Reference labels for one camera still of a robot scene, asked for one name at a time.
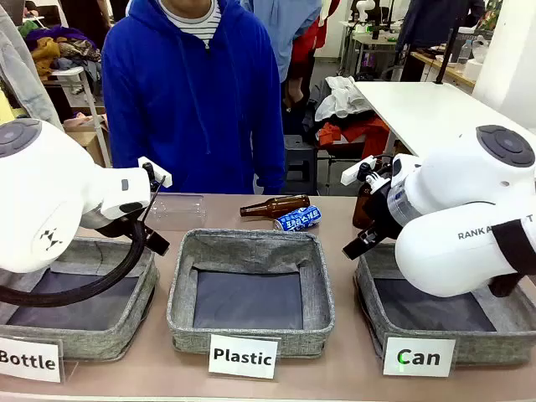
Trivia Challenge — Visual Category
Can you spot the white cloth pile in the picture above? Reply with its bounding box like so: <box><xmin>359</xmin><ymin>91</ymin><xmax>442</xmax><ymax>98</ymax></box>
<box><xmin>315</xmin><ymin>75</ymin><xmax>374</xmax><ymax>123</ymax></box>

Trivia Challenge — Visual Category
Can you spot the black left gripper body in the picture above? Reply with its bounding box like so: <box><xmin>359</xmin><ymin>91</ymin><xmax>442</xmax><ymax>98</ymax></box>
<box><xmin>81</xmin><ymin>208</ymin><xmax>147</xmax><ymax>239</ymax></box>

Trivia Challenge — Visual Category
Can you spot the grey fabric basket plastic sign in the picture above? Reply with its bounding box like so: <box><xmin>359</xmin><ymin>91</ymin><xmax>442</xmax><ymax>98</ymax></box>
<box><xmin>166</xmin><ymin>228</ymin><xmax>336</xmax><ymax>359</ymax></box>

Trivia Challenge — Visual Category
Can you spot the orange cloth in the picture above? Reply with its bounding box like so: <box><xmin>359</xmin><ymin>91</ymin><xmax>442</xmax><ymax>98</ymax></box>
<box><xmin>317</xmin><ymin>116</ymin><xmax>391</xmax><ymax>160</ymax></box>

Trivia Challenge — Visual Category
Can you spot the white side table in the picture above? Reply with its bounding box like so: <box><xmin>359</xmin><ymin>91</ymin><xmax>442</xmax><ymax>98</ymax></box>
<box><xmin>353</xmin><ymin>80</ymin><xmax>536</xmax><ymax>168</ymax></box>

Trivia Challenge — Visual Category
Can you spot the blue Pocari Sweat can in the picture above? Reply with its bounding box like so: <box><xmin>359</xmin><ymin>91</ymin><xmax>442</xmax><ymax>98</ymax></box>
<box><xmin>274</xmin><ymin>204</ymin><xmax>323</xmax><ymax>232</ymax></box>

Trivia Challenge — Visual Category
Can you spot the white Bottle label sign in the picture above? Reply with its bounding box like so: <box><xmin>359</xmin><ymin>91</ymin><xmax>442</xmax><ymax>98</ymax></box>
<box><xmin>0</xmin><ymin>337</ymin><xmax>64</xmax><ymax>384</ymax></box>

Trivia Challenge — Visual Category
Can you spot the person in red jacket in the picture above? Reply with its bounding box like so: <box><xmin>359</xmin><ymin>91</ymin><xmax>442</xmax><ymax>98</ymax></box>
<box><xmin>288</xmin><ymin>0</ymin><xmax>330</xmax><ymax>108</ymax></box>

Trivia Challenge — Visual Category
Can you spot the black vertical pole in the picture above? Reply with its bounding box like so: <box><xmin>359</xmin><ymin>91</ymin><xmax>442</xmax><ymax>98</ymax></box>
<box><xmin>435</xmin><ymin>0</ymin><xmax>461</xmax><ymax>85</ymax></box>

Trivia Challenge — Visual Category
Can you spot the grey fabric basket bottle sign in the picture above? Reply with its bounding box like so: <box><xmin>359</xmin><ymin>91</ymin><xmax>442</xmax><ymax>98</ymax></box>
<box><xmin>0</xmin><ymin>234</ymin><xmax>160</xmax><ymax>362</ymax></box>

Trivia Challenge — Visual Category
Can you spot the person in blue hoodie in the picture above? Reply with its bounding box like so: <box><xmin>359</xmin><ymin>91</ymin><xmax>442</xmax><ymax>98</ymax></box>
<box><xmin>101</xmin><ymin>0</ymin><xmax>287</xmax><ymax>196</ymax></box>

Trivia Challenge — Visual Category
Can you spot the colourful clothes pile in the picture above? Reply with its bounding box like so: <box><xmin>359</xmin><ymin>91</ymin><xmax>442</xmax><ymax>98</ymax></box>
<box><xmin>24</xmin><ymin>25</ymin><xmax>104</xmax><ymax>77</ymax></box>

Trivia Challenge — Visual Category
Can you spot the white Plastic label sign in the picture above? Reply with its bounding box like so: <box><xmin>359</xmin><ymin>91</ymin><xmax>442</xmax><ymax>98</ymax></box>
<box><xmin>208</xmin><ymin>333</ymin><xmax>281</xmax><ymax>381</ymax></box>

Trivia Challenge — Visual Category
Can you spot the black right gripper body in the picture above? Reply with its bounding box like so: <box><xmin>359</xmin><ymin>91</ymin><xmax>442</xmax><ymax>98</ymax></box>
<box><xmin>367</xmin><ymin>183</ymin><xmax>405</xmax><ymax>242</ymax></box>

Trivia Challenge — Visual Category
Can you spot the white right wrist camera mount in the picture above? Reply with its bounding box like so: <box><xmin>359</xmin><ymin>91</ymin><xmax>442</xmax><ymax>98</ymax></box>
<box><xmin>340</xmin><ymin>155</ymin><xmax>377</xmax><ymax>186</ymax></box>

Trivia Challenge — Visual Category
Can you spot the cardboard box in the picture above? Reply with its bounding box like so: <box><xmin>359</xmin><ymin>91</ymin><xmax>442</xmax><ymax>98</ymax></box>
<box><xmin>64</xmin><ymin>121</ymin><xmax>111</xmax><ymax>168</ymax></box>

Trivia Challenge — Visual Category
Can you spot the grey hanging jacket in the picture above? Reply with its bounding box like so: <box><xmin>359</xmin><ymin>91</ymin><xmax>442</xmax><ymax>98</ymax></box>
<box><xmin>0</xmin><ymin>4</ymin><xmax>64</xmax><ymax>131</ymax></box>

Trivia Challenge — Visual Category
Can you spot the black stool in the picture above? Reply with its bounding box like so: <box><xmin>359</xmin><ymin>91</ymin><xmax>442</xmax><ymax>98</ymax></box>
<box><xmin>284</xmin><ymin>135</ymin><xmax>319</xmax><ymax>196</ymax></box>

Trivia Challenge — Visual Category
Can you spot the white Can label sign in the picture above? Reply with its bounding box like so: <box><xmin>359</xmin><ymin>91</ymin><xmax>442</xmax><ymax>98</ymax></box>
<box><xmin>381</xmin><ymin>337</ymin><xmax>456</xmax><ymax>378</ymax></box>

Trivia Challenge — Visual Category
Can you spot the large clear plastic bottle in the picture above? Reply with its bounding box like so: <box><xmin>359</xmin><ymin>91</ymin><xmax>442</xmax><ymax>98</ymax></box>
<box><xmin>146</xmin><ymin>194</ymin><xmax>208</xmax><ymax>231</ymax></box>

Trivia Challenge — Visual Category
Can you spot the person's right forearm blue sleeve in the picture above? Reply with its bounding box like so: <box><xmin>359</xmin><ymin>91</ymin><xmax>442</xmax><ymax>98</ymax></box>
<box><xmin>102</xmin><ymin>104</ymin><xmax>137</xmax><ymax>169</ymax></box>

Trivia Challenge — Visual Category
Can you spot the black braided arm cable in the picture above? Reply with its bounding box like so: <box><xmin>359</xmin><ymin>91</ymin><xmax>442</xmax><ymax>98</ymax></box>
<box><xmin>0</xmin><ymin>175</ymin><xmax>167</xmax><ymax>307</ymax></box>

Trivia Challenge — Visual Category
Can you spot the person in dark navy jacket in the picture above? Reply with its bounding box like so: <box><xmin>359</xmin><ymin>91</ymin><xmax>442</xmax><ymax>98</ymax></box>
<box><xmin>395</xmin><ymin>0</ymin><xmax>486</xmax><ymax>54</ymax></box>

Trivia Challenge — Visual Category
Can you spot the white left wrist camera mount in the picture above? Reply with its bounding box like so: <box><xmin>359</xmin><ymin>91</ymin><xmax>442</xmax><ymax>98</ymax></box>
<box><xmin>137</xmin><ymin>156</ymin><xmax>173</xmax><ymax>188</ymax></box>

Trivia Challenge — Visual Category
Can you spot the grey fabric basket can sign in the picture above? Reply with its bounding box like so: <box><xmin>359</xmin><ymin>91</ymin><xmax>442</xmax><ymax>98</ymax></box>
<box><xmin>353</xmin><ymin>250</ymin><xmax>536</xmax><ymax>368</ymax></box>

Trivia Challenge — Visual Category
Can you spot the person in light blue jacket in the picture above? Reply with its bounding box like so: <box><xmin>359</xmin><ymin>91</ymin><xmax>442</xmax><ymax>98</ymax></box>
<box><xmin>241</xmin><ymin>0</ymin><xmax>323</xmax><ymax>83</ymax></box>

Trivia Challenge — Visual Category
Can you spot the brown glass beer bottle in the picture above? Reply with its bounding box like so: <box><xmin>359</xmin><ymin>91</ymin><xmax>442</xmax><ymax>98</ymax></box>
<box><xmin>352</xmin><ymin>183</ymin><xmax>374</xmax><ymax>229</ymax></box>
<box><xmin>240</xmin><ymin>194</ymin><xmax>312</xmax><ymax>219</ymax></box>

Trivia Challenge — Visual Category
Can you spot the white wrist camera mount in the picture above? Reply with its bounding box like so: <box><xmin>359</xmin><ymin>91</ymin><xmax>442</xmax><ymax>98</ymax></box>
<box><xmin>340</xmin><ymin>155</ymin><xmax>377</xmax><ymax>186</ymax></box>
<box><xmin>137</xmin><ymin>156</ymin><xmax>173</xmax><ymax>188</ymax></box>

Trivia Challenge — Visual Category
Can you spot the person's left forearm blue sleeve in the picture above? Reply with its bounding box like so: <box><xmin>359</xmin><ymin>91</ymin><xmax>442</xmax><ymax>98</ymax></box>
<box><xmin>252</xmin><ymin>125</ymin><xmax>287</xmax><ymax>195</ymax></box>

